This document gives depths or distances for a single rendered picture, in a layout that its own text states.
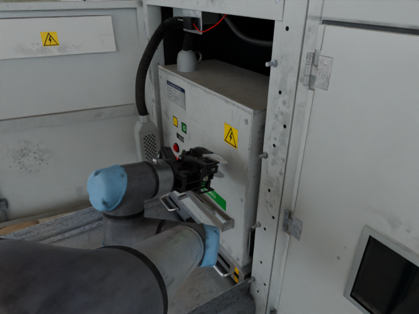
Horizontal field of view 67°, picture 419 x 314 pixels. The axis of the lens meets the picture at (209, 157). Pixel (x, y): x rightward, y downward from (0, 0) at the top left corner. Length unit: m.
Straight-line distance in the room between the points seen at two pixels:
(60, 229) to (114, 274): 1.02
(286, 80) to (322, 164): 0.16
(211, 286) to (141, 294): 0.75
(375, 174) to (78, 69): 0.95
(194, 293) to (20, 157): 0.76
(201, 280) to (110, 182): 0.55
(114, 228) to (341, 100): 0.43
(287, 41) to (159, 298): 0.45
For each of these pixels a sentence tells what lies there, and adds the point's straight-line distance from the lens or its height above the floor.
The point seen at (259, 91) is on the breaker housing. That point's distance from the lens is 0.81.
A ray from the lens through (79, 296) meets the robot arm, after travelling 0.22.
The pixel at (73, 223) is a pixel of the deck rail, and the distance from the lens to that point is 1.25.
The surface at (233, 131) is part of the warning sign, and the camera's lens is 0.75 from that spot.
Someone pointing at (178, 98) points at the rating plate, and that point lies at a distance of 0.97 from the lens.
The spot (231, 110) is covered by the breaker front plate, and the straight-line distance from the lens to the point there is 0.74.
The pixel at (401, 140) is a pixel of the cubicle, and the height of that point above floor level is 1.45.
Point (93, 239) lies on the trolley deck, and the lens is 1.20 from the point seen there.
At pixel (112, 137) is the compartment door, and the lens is 1.25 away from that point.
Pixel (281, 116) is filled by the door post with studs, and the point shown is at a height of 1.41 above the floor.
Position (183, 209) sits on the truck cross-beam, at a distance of 1.14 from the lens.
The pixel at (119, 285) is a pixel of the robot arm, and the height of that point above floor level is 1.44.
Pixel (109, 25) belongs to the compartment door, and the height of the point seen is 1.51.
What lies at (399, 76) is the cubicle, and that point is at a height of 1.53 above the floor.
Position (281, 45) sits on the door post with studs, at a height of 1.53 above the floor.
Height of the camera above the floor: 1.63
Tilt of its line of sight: 29 degrees down
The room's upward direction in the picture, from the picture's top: straight up
